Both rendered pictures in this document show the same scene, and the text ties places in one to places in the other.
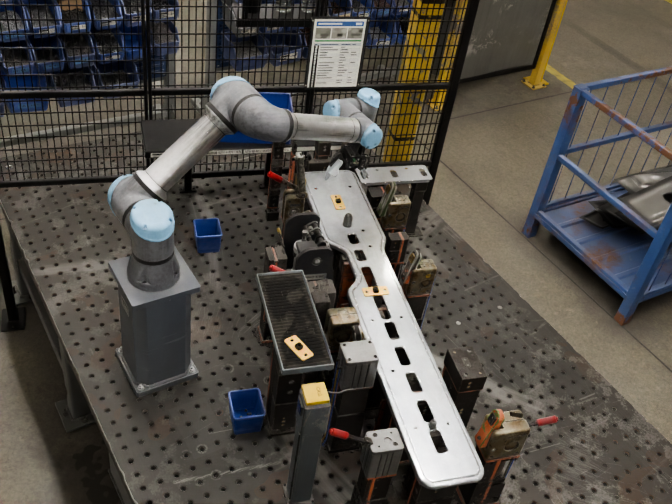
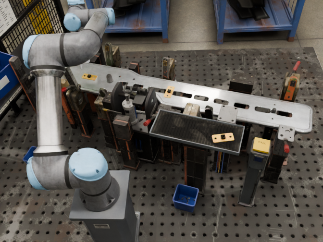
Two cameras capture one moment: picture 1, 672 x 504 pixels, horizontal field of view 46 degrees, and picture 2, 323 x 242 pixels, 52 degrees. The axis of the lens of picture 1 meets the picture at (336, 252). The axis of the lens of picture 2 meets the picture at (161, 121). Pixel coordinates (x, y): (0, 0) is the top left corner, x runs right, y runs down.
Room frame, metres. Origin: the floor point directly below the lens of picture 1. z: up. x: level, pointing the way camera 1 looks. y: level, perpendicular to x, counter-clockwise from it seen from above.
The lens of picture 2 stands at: (1.07, 0.80, 2.24)
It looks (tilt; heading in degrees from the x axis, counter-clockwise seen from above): 50 degrees down; 313
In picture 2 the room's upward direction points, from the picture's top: 5 degrees counter-clockwise
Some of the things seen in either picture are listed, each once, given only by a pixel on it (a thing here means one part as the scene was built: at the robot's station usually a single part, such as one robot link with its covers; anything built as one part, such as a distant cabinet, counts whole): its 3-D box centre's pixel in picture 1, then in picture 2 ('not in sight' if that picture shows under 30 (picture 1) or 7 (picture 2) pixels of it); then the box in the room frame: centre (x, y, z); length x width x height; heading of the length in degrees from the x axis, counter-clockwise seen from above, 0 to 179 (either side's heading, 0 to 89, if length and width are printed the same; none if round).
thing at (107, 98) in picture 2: not in sight; (116, 125); (2.01, 0.14, 0.91); 0.07 x 0.05 x 0.42; 111
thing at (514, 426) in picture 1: (491, 460); (284, 103); (1.40, -0.53, 0.88); 0.15 x 0.11 x 0.36; 111
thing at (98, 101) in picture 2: not in sight; (107, 122); (2.08, 0.14, 0.88); 0.11 x 0.09 x 0.37; 111
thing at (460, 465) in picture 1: (379, 296); (173, 92); (1.86, -0.16, 1.00); 1.38 x 0.22 x 0.02; 21
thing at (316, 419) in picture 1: (306, 449); (252, 175); (1.30, -0.01, 0.92); 0.08 x 0.08 x 0.44; 21
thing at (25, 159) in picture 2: (207, 236); (38, 159); (2.31, 0.49, 0.74); 0.11 x 0.10 x 0.09; 21
